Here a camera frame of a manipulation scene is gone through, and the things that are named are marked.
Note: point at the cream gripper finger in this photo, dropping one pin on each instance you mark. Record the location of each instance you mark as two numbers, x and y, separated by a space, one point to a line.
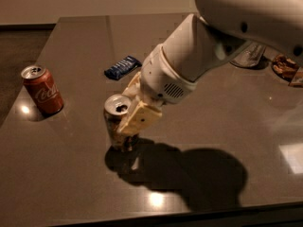
140 116

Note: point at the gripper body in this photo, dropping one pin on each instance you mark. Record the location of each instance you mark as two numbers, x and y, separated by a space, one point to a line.
161 78

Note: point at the orange soda can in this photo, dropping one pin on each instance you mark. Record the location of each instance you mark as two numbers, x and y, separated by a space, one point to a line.
115 109

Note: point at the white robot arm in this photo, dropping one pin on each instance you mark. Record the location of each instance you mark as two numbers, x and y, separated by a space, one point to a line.
216 35

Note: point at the blue rxbar blueberry wrapper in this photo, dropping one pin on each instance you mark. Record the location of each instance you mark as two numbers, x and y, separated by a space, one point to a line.
122 68

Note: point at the red Coca-Cola can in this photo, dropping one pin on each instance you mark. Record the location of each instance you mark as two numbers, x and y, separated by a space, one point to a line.
42 88

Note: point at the clear glass cup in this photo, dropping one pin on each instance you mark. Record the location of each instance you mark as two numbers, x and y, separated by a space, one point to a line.
250 56

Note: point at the brown snack pile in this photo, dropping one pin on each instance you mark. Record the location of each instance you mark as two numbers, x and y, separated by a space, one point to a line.
284 67

